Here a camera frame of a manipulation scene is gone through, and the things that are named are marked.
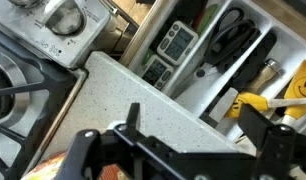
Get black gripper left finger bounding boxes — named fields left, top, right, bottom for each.
left=56, top=102, right=194, bottom=180

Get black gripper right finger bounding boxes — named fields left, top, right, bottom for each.
left=237, top=103, right=306, bottom=180

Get wooden kitchen drawer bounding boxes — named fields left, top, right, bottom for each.
left=118, top=0, right=306, bottom=151

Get yellow smiley utensil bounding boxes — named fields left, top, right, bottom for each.
left=208, top=58, right=283, bottom=124

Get small white digital timer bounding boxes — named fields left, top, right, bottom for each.
left=141, top=54, right=175, bottom=91

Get black plastic utensil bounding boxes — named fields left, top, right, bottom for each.
left=219, top=30, right=278, bottom=91

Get white cutlery tray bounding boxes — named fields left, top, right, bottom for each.
left=127, top=0, right=306, bottom=148

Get large white digital timer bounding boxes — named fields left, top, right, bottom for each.
left=156, top=20, right=199, bottom=66

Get gas stove top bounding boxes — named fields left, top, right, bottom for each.
left=0, top=28, right=86, bottom=180

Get red plastic utensil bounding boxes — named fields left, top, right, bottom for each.
left=191, top=9, right=205, bottom=31

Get green plastic utensil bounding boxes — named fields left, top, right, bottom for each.
left=196, top=3, right=220, bottom=34

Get black handled scissors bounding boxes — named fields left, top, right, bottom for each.
left=172, top=6, right=261, bottom=99

